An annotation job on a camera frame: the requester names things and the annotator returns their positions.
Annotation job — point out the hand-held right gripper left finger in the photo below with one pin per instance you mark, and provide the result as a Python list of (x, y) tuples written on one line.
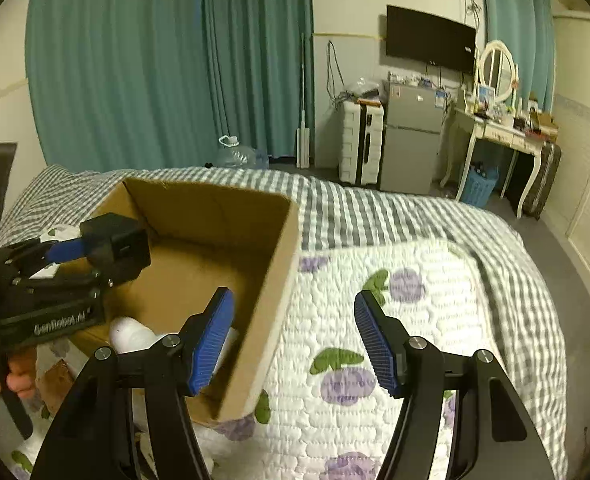
[(211, 344)]

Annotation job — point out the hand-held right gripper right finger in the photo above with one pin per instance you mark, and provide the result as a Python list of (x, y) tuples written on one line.
[(376, 341)]

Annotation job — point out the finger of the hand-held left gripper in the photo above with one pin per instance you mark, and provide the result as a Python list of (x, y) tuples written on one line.
[(70, 283), (64, 251)]

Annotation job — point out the black power adapter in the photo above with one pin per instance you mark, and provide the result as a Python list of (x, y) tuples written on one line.
[(117, 247)]

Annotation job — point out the brown cardboard box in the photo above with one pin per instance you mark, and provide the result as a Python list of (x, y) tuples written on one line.
[(210, 260)]

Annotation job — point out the person's left hand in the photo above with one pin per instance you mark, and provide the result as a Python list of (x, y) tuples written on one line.
[(19, 377)]

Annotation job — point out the white floral quilt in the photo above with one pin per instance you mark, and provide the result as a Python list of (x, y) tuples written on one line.
[(425, 310)]

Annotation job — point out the white rolled socks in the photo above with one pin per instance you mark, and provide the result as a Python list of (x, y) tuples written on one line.
[(135, 335)]

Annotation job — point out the grey checked bedsheet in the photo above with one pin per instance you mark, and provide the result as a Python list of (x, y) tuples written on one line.
[(415, 215)]

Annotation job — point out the blue laundry basket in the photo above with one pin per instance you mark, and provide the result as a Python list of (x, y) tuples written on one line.
[(479, 185)]

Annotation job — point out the clear water jug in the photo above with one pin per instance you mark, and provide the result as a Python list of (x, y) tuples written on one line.
[(237, 155)]

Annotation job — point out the white hard suitcase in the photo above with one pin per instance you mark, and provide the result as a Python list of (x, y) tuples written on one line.
[(357, 142)]

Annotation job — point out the silver small fridge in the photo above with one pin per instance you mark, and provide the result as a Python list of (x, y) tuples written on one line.
[(409, 140)]

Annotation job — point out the wide teal curtain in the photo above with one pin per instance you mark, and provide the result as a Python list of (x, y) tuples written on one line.
[(140, 60)]

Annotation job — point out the brown suitcase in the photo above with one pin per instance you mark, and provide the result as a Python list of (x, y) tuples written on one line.
[(542, 180)]

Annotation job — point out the white vanity table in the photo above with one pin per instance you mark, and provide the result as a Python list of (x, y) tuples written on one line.
[(495, 132)]

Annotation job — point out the clear plastic bag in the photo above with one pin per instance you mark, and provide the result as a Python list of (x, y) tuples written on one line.
[(364, 87)]

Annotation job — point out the oval white vanity mirror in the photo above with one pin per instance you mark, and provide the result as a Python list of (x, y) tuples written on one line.
[(496, 70)]

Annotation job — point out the narrow teal curtain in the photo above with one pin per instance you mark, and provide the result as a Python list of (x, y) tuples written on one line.
[(517, 25)]

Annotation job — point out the black wall television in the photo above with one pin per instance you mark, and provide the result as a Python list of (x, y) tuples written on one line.
[(429, 37)]

